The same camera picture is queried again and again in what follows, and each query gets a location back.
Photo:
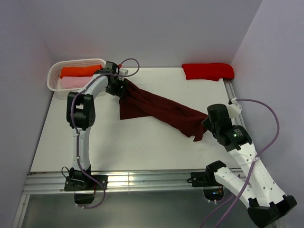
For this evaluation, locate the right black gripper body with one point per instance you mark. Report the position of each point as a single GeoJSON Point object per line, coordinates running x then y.
{"type": "Point", "coordinates": [210, 126]}

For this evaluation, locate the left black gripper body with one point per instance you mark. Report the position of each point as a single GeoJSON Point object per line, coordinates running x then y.
{"type": "Point", "coordinates": [115, 88]}

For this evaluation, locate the dark red t-shirt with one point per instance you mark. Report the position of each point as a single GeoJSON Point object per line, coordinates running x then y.
{"type": "Point", "coordinates": [137, 103]}

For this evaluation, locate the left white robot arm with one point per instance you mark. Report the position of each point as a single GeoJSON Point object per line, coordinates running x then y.
{"type": "Point", "coordinates": [80, 113]}

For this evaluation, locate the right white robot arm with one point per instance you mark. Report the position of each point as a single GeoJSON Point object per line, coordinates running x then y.
{"type": "Point", "coordinates": [265, 201]}

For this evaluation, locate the orange rolled t-shirt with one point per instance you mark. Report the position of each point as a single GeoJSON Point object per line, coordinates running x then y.
{"type": "Point", "coordinates": [79, 71]}

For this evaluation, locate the pink rolled t-shirt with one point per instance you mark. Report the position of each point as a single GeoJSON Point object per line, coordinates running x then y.
{"type": "Point", "coordinates": [69, 82]}

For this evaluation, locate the bright red folded t-shirt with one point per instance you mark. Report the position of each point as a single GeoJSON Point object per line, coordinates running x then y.
{"type": "Point", "coordinates": [208, 71]}

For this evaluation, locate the white plastic basket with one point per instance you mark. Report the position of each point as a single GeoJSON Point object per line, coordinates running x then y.
{"type": "Point", "coordinates": [53, 80]}

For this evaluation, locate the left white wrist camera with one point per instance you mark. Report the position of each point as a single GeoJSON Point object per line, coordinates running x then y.
{"type": "Point", "coordinates": [123, 72]}

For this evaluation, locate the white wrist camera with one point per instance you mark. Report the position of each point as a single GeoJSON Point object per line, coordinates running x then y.
{"type": "Point", "coordinates": [123, 72]}
{"type": "Point", "coordinates": [234, 108]}

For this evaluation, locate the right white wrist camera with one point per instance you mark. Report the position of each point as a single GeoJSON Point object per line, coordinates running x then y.
{"type": "Point", "coordinates": [234, 108]}

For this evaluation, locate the aluminium side rail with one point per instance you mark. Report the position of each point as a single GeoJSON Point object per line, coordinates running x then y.
{"type": "Point", "coordinates": [232, 90]}

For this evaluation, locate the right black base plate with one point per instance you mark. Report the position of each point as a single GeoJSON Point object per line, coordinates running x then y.
{"type": "Point", "coordinates": [203, 179]}

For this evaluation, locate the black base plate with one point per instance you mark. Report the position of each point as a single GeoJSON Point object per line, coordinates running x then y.
{"type": "Point", "coordinates": [73, 185]}
{"type": "Point", "coordinates": [203, 179]}

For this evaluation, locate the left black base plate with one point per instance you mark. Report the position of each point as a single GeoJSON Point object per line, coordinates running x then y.
{"type": "Point", "coordinates": [73, 185]}

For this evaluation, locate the aluminium front rail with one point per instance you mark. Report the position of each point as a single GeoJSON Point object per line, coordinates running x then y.
{"type": "Point", "coordinates": [118, 181]}

